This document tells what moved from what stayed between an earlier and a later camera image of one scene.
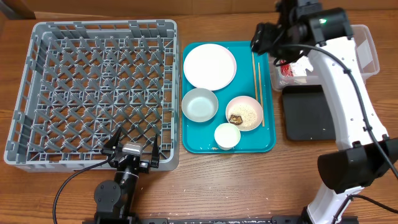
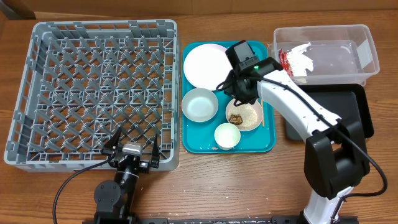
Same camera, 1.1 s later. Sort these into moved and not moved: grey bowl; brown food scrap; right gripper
Moved: right gripper
Not moved: brown food scrap; grey bowl
